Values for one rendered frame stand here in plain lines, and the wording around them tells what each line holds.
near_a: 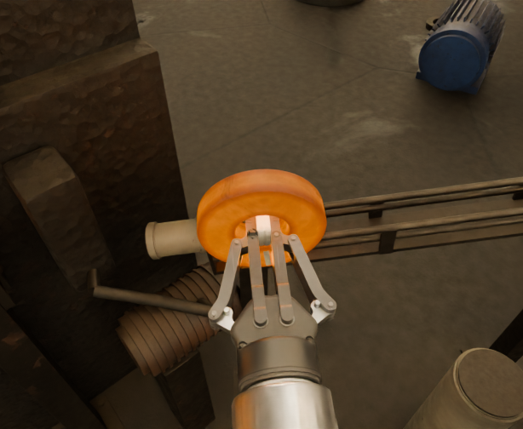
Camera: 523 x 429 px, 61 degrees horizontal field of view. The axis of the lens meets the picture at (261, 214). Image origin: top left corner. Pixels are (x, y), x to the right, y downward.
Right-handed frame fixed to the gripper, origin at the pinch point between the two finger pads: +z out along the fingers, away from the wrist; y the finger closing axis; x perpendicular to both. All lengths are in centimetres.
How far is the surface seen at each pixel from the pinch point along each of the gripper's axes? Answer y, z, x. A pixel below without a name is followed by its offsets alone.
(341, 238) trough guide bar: 13.3, 7.0, -16.4
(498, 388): 36.3, -13.5, -30.9
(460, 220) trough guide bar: 30.9, 6.3, -12.8
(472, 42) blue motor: 101, 134, -62
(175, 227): -12.6, 9.9, -14.4
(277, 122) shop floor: 18, 123, -90
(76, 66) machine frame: -25.5, 28.9, 2.3
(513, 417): 37, -18, -31
